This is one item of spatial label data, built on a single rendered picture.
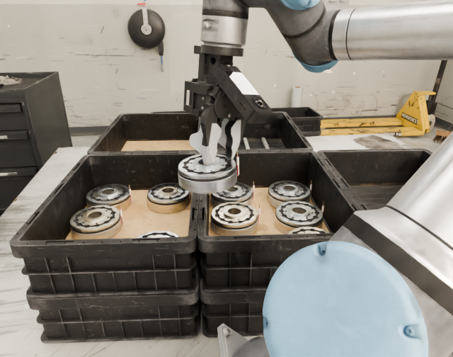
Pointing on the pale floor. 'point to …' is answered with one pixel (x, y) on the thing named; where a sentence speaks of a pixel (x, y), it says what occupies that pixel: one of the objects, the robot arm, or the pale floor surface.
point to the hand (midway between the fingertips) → (221, 163)
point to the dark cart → (23, 134)
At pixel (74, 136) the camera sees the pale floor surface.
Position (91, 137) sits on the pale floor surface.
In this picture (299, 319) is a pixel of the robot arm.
